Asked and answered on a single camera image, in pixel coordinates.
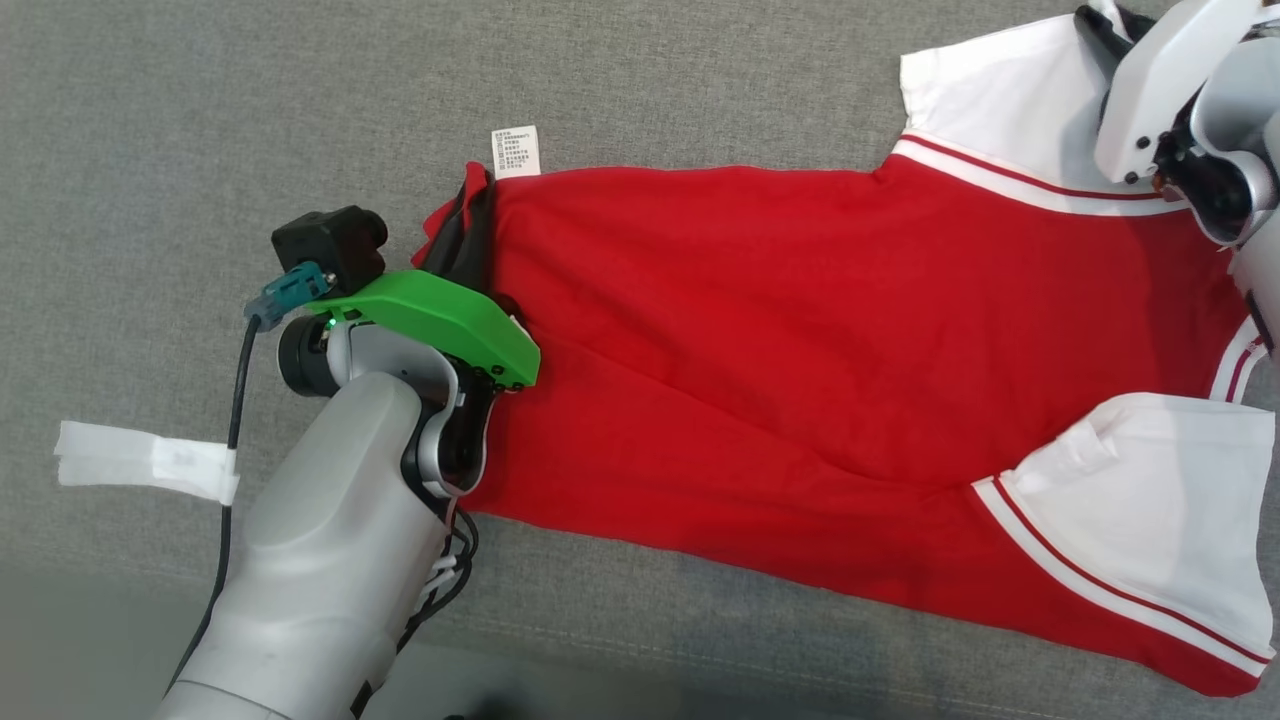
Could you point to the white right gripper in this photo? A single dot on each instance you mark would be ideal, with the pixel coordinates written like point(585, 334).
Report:
point(1160, 80)

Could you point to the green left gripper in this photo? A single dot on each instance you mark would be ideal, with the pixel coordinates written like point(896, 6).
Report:
point(450, 315)

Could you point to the red jersey shirt white sleeves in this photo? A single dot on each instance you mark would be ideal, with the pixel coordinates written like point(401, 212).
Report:
point(800, 350)

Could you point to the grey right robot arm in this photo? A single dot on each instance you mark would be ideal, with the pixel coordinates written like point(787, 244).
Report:
point(1250, 130)

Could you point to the white tape label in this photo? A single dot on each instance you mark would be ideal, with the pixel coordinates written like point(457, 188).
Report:
point(140, 462)

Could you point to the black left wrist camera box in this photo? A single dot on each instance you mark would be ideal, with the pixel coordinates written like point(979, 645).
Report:
point(330, 245)

